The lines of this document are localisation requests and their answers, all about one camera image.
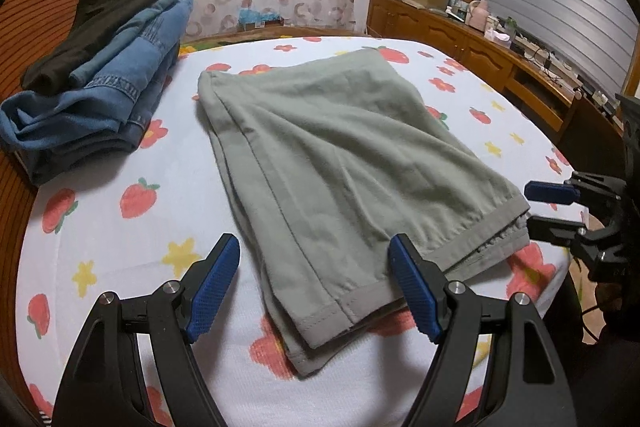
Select white tissue box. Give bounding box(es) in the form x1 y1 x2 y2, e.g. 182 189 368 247
491 30 512 48

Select grey-green pants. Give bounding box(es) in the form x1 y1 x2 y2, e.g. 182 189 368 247
198 49 529 376

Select white fruit-print bed sheet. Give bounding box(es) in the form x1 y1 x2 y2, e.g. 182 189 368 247
16 37 572 426

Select blue item at headboard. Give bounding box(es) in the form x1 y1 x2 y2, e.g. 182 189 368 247
238 8 282 31

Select pink kettle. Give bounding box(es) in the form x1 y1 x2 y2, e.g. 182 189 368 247
465 0 489 32

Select folded black garment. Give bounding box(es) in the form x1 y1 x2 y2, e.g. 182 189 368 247
21 0 158 96

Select brown louvered wardrobe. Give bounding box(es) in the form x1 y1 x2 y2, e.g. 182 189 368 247
0 0 94 208

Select folded blue jeans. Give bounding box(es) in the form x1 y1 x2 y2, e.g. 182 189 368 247
1 0 193 154

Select wooden sideboard cabinet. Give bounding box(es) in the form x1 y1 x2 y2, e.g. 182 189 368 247
367 0 623 147

